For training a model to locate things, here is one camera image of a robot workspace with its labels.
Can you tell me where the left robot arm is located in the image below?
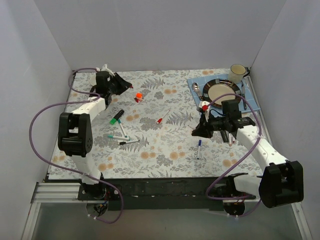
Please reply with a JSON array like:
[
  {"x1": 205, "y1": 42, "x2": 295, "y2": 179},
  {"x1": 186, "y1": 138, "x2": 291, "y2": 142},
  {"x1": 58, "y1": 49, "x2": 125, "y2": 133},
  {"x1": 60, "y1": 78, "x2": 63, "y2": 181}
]
[{"x1": 57, "y1": 70, "x2": 133, "y2": 200}]

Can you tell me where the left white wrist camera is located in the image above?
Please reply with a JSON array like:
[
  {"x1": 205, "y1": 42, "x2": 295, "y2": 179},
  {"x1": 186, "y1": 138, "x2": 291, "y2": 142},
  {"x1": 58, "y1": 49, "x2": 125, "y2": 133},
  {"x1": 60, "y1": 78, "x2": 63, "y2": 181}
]
[{"x1": 95, "y1": 63, "x2": 115, "y2": 77}]

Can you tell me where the steel knife patterned handle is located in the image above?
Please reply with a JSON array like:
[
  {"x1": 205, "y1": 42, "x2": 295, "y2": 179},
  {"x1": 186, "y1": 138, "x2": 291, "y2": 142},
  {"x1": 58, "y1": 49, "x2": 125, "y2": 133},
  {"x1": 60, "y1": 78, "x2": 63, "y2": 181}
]
[{"x1": 241, "y1": 81, "x2": 247, "y2": 110}]

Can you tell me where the blue checked placemat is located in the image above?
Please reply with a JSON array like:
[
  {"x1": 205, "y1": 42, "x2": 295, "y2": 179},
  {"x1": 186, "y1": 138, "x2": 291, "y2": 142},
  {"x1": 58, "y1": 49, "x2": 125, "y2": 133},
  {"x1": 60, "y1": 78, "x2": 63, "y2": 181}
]
[{"x1": 187, "y1": 74, "x2": 260, "y2": 117}]

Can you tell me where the orange highlighter cap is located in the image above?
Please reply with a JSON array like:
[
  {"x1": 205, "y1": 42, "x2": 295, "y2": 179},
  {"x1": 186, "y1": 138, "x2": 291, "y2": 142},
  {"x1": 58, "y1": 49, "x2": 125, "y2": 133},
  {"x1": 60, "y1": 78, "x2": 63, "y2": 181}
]
[{"x1": 136, "y1": 92, "x2": 143, "y2": 98}]

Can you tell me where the aluminium frame rail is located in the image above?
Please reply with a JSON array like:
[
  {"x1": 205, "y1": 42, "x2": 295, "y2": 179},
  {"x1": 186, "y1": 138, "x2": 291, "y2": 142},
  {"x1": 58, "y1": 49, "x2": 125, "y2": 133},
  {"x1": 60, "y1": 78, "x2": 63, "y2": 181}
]
[{"x1": 31, "y1": 182, "x2": 81, "y2": 203}]

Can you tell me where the steel spoon patterned handle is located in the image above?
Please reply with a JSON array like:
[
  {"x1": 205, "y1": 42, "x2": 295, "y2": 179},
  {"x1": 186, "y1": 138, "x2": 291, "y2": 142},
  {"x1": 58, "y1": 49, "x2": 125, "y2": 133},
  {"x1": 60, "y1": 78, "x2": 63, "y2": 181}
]
[{"x1": 192, "y1": 82, "x2": 204, "y2": 101}]

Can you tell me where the blue capped white pen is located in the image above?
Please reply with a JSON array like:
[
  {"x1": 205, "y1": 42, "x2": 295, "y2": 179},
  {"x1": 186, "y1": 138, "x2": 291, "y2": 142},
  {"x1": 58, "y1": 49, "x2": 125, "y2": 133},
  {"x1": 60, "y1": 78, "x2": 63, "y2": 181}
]
[{"x1": 196, "y1": 139, "x2": 202, "y2": 160}]

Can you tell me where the cream enamel mug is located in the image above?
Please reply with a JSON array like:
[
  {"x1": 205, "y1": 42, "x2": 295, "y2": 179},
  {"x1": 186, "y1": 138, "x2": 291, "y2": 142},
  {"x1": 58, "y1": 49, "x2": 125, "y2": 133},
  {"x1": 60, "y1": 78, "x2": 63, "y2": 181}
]
[{"x1": 227, "y1": 64, "x2": 250, "y2": 84}]

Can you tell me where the pink capped white pen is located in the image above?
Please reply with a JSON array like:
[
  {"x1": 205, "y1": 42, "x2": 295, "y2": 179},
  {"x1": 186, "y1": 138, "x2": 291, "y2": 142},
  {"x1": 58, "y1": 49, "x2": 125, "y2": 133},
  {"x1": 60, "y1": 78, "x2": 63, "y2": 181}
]
[{"x1": 228, "y1": 133, "x2": 233, "y2": 146}]

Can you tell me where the orange capped black highlighter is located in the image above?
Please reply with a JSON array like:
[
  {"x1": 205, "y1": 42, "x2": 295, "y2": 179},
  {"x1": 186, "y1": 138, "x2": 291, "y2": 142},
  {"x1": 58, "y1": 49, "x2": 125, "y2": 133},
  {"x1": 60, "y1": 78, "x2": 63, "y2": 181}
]
[{"x1": 220, "y1": 130, "x2": 229, "y2": 143}]

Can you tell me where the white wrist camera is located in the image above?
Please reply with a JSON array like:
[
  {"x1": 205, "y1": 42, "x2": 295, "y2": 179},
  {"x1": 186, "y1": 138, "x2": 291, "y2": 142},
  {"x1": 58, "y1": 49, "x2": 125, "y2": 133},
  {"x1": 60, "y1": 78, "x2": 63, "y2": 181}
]
[
  {"x1": 197, "y1": 101, "x2": 210, "y2": 122},
  {"x1": 95, "y1": 63, "x2": 115, "y2": 77}
]

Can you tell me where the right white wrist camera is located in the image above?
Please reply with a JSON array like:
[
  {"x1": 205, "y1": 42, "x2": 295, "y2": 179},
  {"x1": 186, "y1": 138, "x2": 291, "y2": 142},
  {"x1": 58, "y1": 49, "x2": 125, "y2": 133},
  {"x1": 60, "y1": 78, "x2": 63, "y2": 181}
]
[{"x1": 197, "y1": 101, "x2": 210, "y2": 122}]

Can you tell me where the green capped black highlighter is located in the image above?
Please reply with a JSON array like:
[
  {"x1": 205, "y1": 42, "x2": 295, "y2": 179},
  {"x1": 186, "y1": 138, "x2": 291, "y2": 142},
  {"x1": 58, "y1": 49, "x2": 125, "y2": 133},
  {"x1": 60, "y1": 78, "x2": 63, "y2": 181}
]
[{"x1": 109, "y1": 109, "x2": 125, "y2": 125}]

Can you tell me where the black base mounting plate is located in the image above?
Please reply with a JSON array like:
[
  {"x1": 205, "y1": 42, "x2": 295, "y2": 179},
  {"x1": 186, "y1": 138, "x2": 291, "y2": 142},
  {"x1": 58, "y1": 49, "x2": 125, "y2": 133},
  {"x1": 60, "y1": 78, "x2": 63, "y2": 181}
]
[{"x1": 77, "y1": 177, "x2": 245, "y2": 215}]

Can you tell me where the black capped white pen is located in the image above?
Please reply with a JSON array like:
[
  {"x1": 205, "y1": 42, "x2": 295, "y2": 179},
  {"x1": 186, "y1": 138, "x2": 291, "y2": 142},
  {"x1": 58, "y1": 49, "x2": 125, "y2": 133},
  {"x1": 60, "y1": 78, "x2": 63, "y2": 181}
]
[{"x1": 118, "y1": 139, "x2": 140, "y2": 146}]

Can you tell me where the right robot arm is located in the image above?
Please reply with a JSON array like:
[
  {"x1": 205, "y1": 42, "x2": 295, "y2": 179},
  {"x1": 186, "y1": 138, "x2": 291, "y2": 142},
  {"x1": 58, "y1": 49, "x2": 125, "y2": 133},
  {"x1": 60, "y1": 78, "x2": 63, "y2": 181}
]
[{"x1": 191, "y1": 100, "x2": 304, "y2": 208}]

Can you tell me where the black rimmed beige plate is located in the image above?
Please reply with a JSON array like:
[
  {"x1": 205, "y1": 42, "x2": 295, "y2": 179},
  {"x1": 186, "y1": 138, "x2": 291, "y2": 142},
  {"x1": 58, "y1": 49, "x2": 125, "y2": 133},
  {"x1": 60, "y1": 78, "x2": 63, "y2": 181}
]
[{"x1": 202, "y1": 78, "x2": 242, "y2": 109}]

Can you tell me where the red ceramic cup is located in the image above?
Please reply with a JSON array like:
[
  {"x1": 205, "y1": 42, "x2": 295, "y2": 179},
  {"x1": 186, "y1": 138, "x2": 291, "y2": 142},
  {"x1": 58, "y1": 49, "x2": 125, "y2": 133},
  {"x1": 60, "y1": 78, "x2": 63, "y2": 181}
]
[{"x1": 89, "y1": 74, "x2": 97, "y2": 86}]

